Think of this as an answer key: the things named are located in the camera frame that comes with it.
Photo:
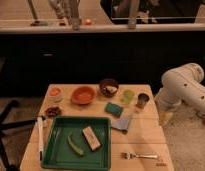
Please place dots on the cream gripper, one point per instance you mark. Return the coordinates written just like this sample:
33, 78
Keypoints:
165, 114

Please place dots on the white block eraser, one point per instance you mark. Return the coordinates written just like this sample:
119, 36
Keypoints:
91, 138

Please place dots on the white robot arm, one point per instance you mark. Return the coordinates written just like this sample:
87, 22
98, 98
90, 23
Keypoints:
180, 84

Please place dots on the dark metal cup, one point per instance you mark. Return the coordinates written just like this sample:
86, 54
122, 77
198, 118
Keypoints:
142, 100

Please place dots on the green plastic cup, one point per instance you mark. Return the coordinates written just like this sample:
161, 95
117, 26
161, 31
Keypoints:
128, 96

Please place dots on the grey folded cloth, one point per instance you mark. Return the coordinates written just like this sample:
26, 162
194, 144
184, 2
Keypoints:
122, 124

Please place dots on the teal sponge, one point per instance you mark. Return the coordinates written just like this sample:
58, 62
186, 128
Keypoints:
114, 109

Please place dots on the silver fork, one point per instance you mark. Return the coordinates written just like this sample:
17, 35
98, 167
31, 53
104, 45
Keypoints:
131, 155

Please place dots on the dark brown bowl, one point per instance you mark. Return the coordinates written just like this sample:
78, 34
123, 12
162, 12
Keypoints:
108, 87

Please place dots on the orange bowl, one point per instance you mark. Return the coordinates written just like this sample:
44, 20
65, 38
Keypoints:
83, 95

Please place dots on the green cucumber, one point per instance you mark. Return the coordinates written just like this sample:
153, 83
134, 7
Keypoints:
79, 151

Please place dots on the small dish of nuts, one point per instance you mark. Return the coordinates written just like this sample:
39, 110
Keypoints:
53, 111

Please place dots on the green plastic tray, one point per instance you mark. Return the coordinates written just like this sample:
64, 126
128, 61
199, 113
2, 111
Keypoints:
59, 155

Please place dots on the small orange-filled cup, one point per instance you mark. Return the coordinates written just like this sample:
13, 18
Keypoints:
55, 94

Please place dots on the white marker pen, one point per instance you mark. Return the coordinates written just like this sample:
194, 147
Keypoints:
40, 135

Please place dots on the dark cabinet counter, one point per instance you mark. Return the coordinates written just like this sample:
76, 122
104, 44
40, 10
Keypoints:
36, 57

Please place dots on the black chair base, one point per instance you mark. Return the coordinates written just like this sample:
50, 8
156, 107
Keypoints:
5, 126

